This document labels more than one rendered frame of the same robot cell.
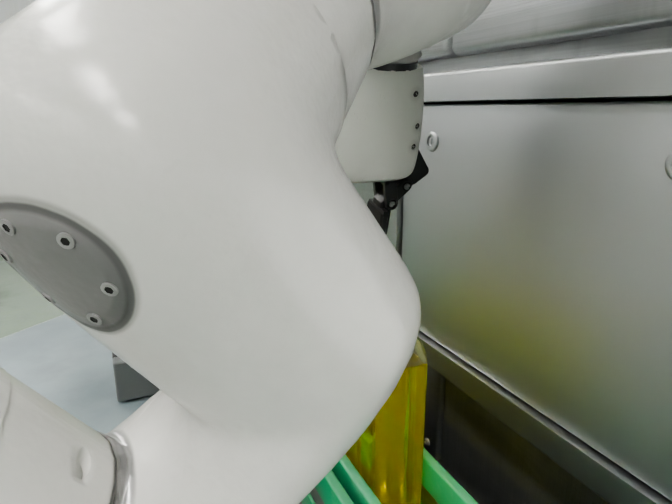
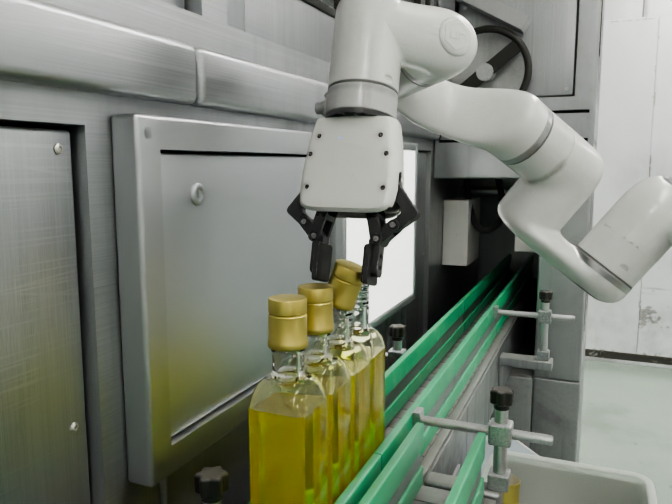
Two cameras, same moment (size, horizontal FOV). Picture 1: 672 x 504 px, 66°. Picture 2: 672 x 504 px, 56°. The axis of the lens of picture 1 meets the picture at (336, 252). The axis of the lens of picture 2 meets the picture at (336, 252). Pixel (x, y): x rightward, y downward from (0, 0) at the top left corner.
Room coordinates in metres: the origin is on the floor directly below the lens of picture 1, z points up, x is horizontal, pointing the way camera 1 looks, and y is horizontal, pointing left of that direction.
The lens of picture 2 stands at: (0.93, 0.45, 1.28)
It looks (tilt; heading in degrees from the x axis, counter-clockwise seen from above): 8 degrees down; 227
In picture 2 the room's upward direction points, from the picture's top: straight up
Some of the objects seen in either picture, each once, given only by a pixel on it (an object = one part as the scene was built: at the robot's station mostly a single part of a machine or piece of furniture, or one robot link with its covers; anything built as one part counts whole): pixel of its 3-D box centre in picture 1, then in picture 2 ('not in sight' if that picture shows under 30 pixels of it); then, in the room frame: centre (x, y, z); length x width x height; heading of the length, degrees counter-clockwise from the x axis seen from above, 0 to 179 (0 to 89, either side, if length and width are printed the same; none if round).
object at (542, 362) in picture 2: not in sight; (532, 341); (-0.29, -0.23, 0.90); 0.17 x 0.05 x 0.22; 114
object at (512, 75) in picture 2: not in sight; (486, 73); (-0.39, -0.43, 1.49); 0.21 x 0.05 x 0.21; 114
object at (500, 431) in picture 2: not in sight; (480, 435); (0.30, 0.03, 0.95); 0.17 x 0.03 x 0.12; 114
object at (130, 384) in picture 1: (136, 370); not in sight; (0.92, 0.39, 0.79); 0.08 x 0.08 x 0.08; 24
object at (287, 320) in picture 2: not in sight; (287, 321); (0.59, 0.03, 1.14); 0.04 x 0.04 x 0.04
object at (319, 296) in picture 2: not in sight; (315, 308); (0.54, 0.00, 1.14); 0.04 x 0.04 x 0.04
